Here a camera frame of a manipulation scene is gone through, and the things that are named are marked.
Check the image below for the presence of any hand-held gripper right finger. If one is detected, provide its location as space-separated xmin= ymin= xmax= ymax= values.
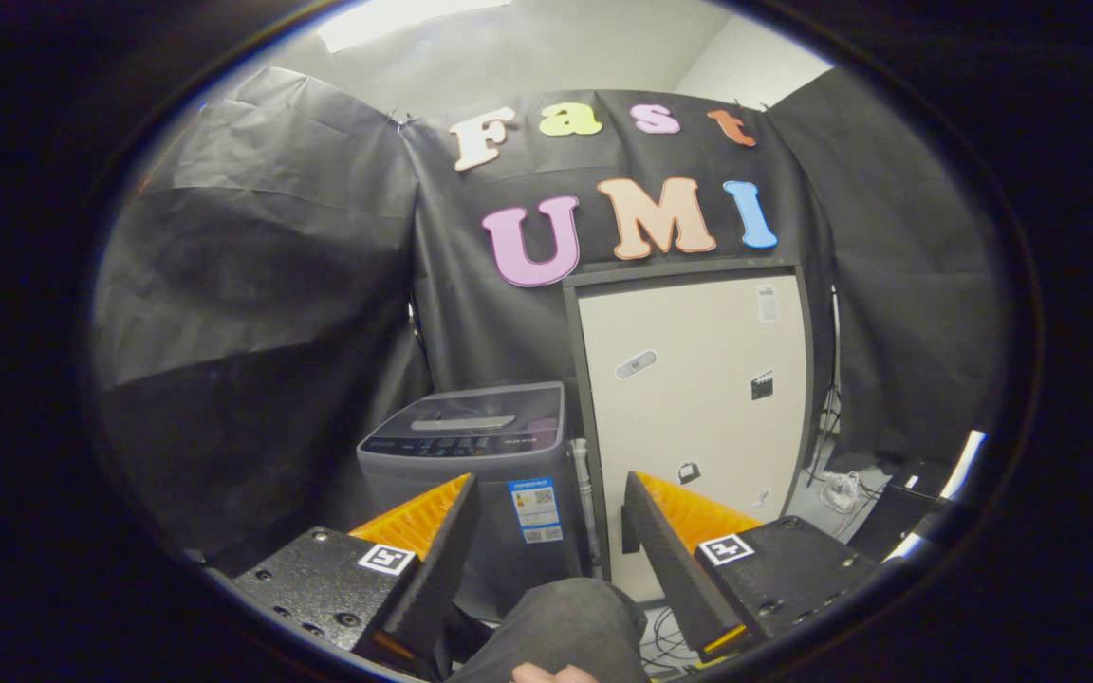
xmin=621 ymin=471 xmax=881 ymax=665

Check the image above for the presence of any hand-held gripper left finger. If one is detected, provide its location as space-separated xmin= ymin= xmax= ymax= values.
xmin=232 ymin=472 xmax=481 ymax=680

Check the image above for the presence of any grey washing machine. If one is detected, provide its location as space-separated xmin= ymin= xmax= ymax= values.
xmin=357 ymin=382 xmax=597 ymax=622

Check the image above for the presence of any person's leg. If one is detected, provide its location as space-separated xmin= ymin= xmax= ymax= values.
xmin=450 ymin=579 xmax=649 ymax=683

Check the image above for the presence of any black box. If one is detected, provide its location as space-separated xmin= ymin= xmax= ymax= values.
xmin=848 ymin=463 xmax=948 ymax=563

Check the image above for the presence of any thin metal stand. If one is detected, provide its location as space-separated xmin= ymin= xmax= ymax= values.
xmin=818 ymin=285 xmax=844 ymax=461

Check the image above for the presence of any white flat board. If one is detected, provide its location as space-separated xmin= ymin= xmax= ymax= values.
xmin=886 ymin=431 xmax=988 ymax=563

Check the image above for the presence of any black backdrop cloth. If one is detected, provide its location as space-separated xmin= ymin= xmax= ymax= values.
xmin=91 ymin=66 xmax=1008 ymax=561

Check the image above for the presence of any grey drain hose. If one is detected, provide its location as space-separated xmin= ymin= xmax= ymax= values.
xmin=572 ymin=437 xmax=602 ymax=576

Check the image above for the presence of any beige cabinet with black frame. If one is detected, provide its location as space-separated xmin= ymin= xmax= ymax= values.
xmin=563 ymin=258 xmax=818 ymax=604

